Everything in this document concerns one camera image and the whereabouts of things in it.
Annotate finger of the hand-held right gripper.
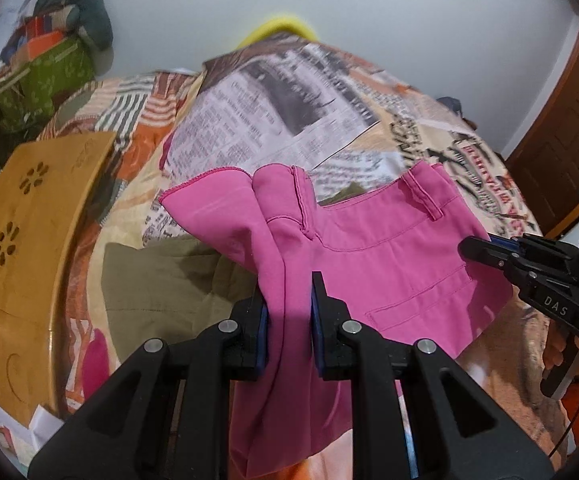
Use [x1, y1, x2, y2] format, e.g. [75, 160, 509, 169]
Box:
[458, 236, 517, 278]
[488, 232, 523, 253]

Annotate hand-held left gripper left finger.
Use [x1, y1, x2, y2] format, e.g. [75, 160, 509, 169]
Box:
[28, 292, 270, 480]

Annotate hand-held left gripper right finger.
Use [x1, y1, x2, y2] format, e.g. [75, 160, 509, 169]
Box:
[311, 271, 555, 480]

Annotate pink pants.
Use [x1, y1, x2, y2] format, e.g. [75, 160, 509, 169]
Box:
[159, 162, 515, 478]

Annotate person's right hand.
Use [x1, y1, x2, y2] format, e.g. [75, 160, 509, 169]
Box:
[542, 327, 579, 381]

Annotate olive green cloth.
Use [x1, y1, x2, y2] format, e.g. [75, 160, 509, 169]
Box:
[102, 182, 370, 361]

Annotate wooden door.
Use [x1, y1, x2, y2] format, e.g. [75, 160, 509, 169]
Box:
[507, 15, 579, 241]

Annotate blue grey bag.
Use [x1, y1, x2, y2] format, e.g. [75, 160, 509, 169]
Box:
[437, 96, 475, 121]

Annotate newspaper print blanket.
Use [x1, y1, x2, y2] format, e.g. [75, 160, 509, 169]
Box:
[34, 30, 577, 480]

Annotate wooden lap table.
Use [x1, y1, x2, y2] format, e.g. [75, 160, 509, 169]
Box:
[0, 131, 118, 426]

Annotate yellow pillow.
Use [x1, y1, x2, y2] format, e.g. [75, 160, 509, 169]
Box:
[236, 14, 320, 48]

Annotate grey plush cushion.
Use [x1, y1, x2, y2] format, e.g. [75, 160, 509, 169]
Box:
[36, 0, 115, 53]

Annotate orange box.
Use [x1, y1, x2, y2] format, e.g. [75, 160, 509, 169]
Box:
[12, 15, 65, 61]

